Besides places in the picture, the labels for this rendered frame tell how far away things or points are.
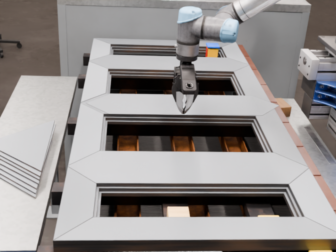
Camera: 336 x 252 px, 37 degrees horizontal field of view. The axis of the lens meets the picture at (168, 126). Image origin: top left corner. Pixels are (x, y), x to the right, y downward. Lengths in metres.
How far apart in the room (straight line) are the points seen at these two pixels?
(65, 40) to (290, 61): 1.21
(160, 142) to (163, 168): 0.75
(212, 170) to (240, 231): 0.28
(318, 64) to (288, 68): 0.73
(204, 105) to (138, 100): 0.25
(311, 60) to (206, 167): 0.79
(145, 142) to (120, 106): 0.41
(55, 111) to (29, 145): 0.35
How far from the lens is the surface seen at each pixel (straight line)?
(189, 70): 1.67
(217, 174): 1.52
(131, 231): 1.29
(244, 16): 1.72
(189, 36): 1.63
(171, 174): 1.50
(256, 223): 1.36
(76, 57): 2.73
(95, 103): 1.93
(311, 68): 2.15
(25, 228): 1.49
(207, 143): 2.30
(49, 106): 2.15
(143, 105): 1.91
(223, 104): 1.96
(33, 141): 1.81
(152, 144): 2.26
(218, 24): 1.61
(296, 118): 2.34
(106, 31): 2.68
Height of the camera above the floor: 1.67
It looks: 28 degrees down
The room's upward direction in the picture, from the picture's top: 3 degrees clockwise
